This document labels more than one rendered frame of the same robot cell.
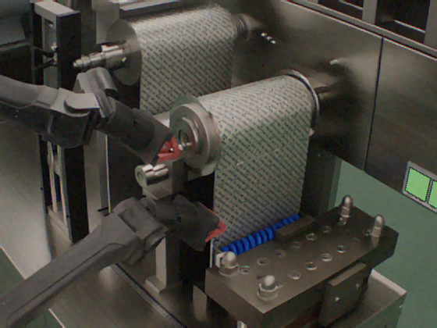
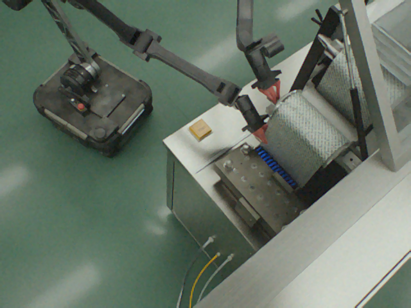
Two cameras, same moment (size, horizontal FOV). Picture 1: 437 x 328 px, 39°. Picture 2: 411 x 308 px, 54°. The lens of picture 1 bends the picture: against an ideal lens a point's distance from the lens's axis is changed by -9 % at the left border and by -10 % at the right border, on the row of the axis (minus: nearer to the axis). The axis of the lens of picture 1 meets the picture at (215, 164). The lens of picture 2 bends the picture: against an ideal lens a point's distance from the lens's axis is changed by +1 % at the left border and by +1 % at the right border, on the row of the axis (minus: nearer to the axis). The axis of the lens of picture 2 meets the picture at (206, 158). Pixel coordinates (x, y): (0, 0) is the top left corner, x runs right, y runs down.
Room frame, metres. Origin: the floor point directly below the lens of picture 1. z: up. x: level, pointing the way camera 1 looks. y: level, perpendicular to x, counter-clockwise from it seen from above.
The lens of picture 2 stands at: (0.70, -0.74, 2.42)
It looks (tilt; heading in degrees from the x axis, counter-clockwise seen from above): 64 degrees down; 80
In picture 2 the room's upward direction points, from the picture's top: 12 degrees clockwise
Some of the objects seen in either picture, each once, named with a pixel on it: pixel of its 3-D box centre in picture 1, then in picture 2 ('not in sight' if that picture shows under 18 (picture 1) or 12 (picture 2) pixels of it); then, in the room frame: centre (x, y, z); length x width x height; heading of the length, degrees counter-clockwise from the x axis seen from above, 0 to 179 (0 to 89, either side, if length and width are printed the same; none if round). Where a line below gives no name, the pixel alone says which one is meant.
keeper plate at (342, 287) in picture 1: (342, 294); (246, 213); (0.97, -0.27, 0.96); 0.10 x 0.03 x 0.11; 130
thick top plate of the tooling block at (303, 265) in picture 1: (309, 262); (263, 192); (1.03, -0.20, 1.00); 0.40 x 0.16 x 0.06; 130
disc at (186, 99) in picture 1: (193, 135); (285, 105); (1.07, 0.04, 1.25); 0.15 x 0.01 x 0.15; 40
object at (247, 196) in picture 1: (261, 196); (286, 156); (1.10, -0.09, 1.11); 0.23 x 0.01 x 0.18; 130
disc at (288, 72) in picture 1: (293, 104); (337, 156); (1.23, -0.15, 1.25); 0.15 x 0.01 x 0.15; 40
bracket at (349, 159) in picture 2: (308, 84); (351, 162); (1.26, -0.18, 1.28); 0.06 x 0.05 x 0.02; 130
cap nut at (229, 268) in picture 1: (229, 262); (246, 147); (0.96, -0.03, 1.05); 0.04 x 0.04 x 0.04
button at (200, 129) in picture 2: not in sight; (200, 129); (0.79, 0.12, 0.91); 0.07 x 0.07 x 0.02; 40
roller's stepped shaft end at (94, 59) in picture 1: (86, 62); (325, 40); (1.20, 0.27, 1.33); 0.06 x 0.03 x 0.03; 130
